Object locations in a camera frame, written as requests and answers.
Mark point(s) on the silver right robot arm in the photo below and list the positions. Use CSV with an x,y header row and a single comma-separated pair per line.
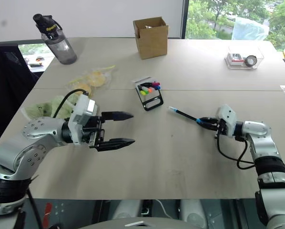
x,y
264,143

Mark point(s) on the grey sports water bottle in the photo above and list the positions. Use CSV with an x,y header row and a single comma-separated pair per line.
x,y
60,45

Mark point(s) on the black window frame post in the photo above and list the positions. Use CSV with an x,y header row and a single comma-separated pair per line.
x,y
185,19

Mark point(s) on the red and white packet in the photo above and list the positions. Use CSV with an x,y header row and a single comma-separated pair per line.
x,y
236,58

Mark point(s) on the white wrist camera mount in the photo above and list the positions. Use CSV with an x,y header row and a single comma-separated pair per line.
x,y
81,108
227,117

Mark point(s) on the orange capped marker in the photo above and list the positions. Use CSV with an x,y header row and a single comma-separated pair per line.
x,y
150,90

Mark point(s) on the blue capped marker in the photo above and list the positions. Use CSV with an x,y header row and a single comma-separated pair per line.
x,y
158,88

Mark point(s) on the black pen with blue ends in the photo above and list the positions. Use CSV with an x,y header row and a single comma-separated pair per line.
x,y
184,114

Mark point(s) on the black office chair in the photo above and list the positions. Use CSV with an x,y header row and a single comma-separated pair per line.
x,y
9,78

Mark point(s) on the purple capped marker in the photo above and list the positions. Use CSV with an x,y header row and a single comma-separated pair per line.
x,y
156,84

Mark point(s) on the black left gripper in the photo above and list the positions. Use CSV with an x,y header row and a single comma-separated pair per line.
x,y
96,130

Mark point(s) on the clear bag with yellow fruit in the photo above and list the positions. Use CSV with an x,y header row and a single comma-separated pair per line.
x,y
94,80

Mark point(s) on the green capped marker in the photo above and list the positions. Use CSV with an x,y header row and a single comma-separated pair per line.
x,y
146,90

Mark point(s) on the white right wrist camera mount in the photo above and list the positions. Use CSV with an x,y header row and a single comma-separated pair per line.
x,y
227,117

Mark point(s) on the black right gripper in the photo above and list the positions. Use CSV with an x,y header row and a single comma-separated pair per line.
x,y
220,128

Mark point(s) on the black pen holder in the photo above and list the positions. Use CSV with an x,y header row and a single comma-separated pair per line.
x,y
152,101

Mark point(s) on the yellow capped marker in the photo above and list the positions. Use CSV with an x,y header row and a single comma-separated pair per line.
x,y
143,93

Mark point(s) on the clear plastic box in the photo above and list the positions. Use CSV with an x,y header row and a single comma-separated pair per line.
x,y
245,58

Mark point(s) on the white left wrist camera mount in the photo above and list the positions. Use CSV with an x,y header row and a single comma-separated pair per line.
x,y
81,108

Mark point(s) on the round black tape roll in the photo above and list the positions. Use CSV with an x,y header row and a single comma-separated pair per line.
x,y
251,60

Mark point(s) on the brown cardboard box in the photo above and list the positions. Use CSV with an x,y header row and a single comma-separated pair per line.
x,y
153,39

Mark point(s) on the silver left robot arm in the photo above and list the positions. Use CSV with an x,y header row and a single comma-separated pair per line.
x,y
35,133

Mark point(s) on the green leafy vegetable toy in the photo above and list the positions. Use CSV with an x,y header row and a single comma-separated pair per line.
x,y
47,106

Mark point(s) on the red strip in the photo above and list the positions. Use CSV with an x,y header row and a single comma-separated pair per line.
x,y
47,212

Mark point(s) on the light blue plastic bag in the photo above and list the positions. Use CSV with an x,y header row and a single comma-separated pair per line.
x,y
249,29

